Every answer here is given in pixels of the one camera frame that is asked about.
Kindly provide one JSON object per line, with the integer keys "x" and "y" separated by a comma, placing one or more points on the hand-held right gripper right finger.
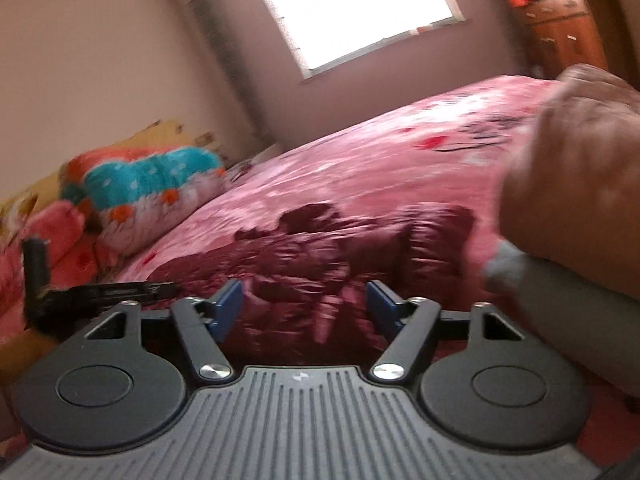
{"x": 381, "y": 306}

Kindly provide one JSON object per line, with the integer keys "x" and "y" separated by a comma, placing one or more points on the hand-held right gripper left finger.
{"x": 230, "y": 306}

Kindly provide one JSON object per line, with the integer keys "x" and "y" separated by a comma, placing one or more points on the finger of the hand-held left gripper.
{"x": 130, "y": 292}

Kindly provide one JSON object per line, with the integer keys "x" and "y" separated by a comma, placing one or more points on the maroon down jacket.
{"x": 310, "y": 260}

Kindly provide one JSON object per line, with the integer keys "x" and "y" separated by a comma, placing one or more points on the pink printed pillow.
{"x": 50, "y": 230}

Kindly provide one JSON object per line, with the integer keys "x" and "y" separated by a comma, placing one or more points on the teal orange rolled quilt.
{"x": 150, "y": 185}

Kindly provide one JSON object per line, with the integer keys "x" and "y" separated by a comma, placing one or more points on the bed with pink floral sheet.
{"x": 380, "y": 160}

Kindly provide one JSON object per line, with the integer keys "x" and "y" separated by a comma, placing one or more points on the yellow pillow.
{"x": 150, "y": 137}

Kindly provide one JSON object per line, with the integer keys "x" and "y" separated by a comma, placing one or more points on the white nightstand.
{"x": 267, "y": 152}

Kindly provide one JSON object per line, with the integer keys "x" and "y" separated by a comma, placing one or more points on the grey checked curtain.
{"x": 220, "y": 50}

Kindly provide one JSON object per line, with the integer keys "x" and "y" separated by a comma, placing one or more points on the window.
{"x": 360, "y": 5}

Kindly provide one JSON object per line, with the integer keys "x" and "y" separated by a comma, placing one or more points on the brown wooden cabinet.
{"x": 570, "y": 35}

